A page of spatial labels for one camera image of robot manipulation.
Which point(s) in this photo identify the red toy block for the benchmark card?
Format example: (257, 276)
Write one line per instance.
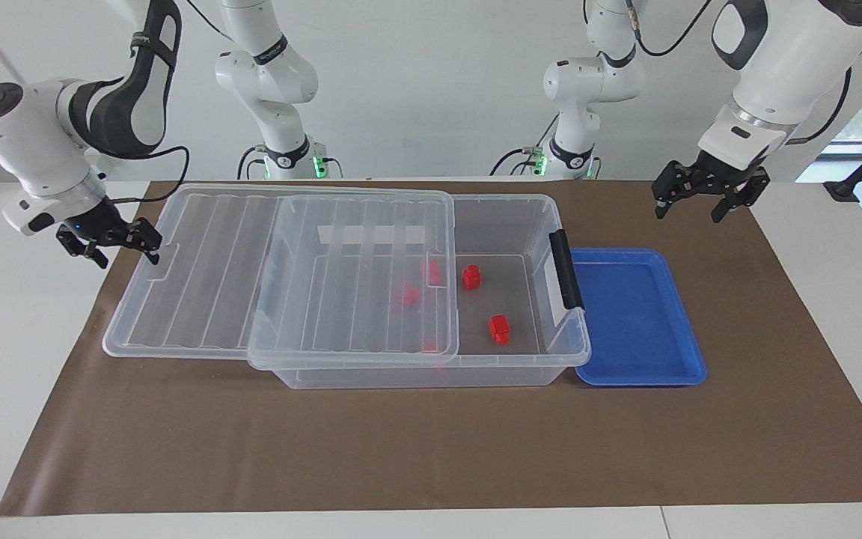
(407, 294)
(471, 277)
(431, 346)
(499, 328)
(433, 271)

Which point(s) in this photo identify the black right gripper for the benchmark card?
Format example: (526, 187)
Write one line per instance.
(105, 224)

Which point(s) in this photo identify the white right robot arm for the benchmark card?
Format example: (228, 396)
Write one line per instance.
(19, 142)

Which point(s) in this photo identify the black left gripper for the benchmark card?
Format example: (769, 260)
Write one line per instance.
(715, 172)

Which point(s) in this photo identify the clear ribbed plastic lid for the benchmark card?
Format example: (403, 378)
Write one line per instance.
(199, 284)

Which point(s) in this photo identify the blue plastic tray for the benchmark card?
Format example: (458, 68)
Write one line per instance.
(633, 314)

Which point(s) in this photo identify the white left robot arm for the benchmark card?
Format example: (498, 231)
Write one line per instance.
(790, 60)

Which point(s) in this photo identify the clear plastic storage box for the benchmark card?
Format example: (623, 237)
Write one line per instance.
(476, 374)

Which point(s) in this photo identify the brown table mat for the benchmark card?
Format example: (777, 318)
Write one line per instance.
(176, 434)

